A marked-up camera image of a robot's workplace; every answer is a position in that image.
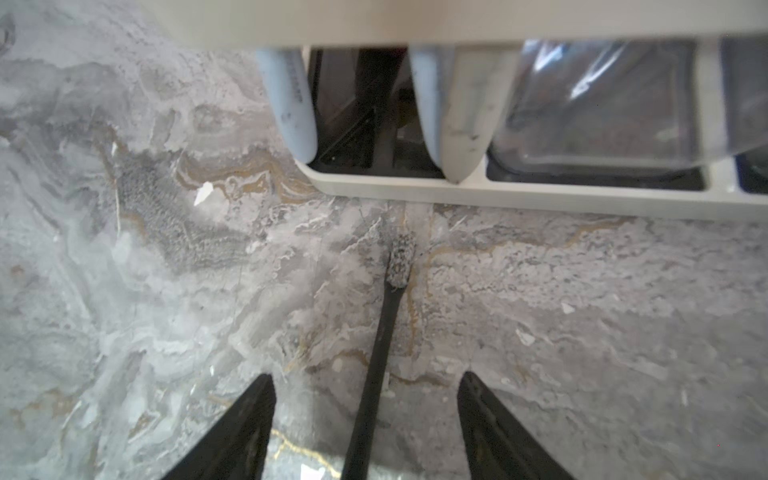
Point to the black toothbrush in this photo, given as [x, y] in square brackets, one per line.
[398, 271]

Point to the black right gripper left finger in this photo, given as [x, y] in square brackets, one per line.
[236, 445]

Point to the pale blue toothbrush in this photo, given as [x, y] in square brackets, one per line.
[286, 85]

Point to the grey green toothbrush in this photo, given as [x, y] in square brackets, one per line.
[481, 79]

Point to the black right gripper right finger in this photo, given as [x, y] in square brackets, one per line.
[497, 445]

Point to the light blue toothbrush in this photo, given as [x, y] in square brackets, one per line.
[431, 70]

